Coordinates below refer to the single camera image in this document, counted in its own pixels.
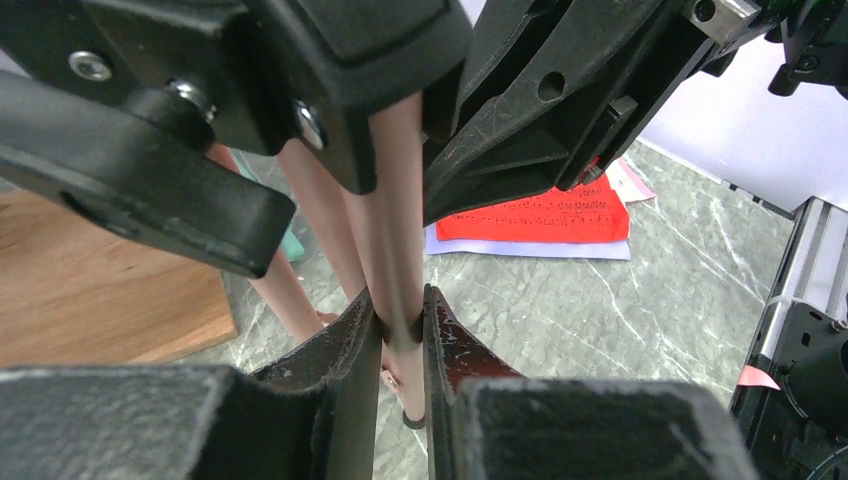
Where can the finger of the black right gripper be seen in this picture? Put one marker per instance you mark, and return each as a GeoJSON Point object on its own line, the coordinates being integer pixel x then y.
{"type": "Point", "coordinates": [553, 91]}

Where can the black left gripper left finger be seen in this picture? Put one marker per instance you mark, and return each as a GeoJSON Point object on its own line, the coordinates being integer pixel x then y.
{"type": "Point", "coordinates": [309, 415]}

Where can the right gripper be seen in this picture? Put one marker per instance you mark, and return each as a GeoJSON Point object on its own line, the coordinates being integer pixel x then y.
{"type": "Point", "coordinates": [753, 92]}

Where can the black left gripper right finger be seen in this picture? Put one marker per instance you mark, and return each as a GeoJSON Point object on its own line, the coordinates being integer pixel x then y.
{"type": "Point", "coordinates": [488, 421]}

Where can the red sheet music page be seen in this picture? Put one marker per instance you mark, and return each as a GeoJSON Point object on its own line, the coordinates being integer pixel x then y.
{"type": "Point", "coordinates": [585, 214]}

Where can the pink music stand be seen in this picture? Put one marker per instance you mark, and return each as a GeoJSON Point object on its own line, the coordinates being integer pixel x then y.
{"type": "Point", "coordinates": [123, 112]}

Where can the lavender sheet music page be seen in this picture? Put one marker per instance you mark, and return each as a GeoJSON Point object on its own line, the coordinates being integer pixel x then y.
{"type": "Point", "coordinates": [602, 251]}

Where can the wooden board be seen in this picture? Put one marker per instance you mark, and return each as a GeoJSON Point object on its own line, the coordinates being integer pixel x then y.
{"type": "Point", "coordinates": [72, 293]}

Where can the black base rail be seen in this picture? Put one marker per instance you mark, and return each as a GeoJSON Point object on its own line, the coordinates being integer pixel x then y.
{"type": "Point", "coordinates": [799, 430]}

